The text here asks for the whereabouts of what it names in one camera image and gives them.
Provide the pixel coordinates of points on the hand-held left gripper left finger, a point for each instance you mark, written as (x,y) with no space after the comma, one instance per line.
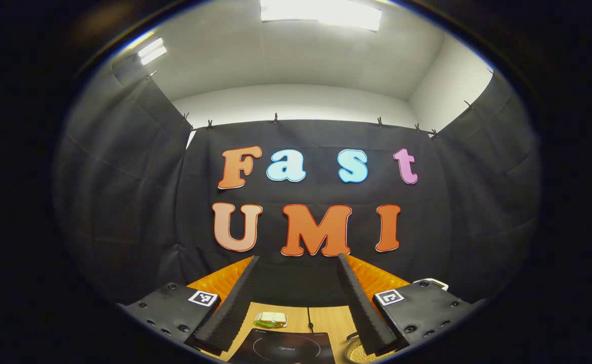
(235,308)

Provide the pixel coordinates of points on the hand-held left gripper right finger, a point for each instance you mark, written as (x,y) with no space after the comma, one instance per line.
(361,308)

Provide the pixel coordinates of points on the stainless steel pot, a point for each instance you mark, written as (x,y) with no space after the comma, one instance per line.
(347,349)

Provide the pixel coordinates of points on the black induction cooktop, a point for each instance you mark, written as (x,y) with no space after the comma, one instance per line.
(285,349)

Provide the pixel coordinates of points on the sandwich with green lettuce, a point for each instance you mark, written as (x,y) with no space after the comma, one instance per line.
(271,317)

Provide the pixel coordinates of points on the pile of yellow soybeans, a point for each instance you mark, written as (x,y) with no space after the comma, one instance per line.
(359,355)

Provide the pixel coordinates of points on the black backdrop cloth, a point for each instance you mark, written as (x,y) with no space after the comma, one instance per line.
(139,202)

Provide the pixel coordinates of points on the small ceiling light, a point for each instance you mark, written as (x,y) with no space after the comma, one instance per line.
(151,50)

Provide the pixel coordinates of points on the large rectangular ceiling light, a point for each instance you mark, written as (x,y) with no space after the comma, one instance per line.
(321,12)

